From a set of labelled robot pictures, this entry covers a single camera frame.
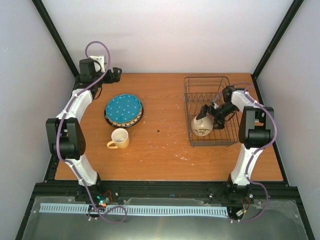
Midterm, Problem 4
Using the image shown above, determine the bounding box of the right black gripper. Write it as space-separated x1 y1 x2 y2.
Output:
196 102 238 130

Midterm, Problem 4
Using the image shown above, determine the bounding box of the white ceramic bowl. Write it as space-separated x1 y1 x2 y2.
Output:
191 115 214 137

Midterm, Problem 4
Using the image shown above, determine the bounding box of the black wire dish rack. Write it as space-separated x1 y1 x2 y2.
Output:
184 76 241 147

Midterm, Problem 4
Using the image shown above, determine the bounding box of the teal polka dot plate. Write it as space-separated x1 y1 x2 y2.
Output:
105 93 142 124

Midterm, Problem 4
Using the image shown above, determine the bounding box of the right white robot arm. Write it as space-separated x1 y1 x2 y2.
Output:
191 85 278 203

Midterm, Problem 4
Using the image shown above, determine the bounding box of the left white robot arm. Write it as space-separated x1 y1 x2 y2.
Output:
45 56 122 202

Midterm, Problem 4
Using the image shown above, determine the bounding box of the yellow plate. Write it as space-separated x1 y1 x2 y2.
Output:
105 106 144 126

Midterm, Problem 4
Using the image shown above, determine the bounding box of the black rimmed striped plate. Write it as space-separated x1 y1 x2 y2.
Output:
104 103 144 128

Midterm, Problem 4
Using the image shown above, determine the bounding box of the yellow mug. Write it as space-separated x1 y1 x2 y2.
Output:
106 128 130 150

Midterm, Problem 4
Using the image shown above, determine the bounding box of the right controller board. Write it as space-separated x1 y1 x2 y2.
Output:
236 196 251 219

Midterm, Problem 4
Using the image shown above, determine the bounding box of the controller board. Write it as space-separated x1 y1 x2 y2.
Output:
236 196 251 219
96 190 113 207

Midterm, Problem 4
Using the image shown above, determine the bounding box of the left controller board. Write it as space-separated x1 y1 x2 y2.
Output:
96 190 113 207

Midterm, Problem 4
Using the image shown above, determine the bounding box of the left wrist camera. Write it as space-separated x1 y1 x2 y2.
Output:
89 55 105 73

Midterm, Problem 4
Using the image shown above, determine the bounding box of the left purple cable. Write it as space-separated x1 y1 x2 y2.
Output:
56 41 128 224

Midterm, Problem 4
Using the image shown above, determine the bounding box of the black aluminium frame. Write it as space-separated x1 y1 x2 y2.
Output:
16 0 315 240

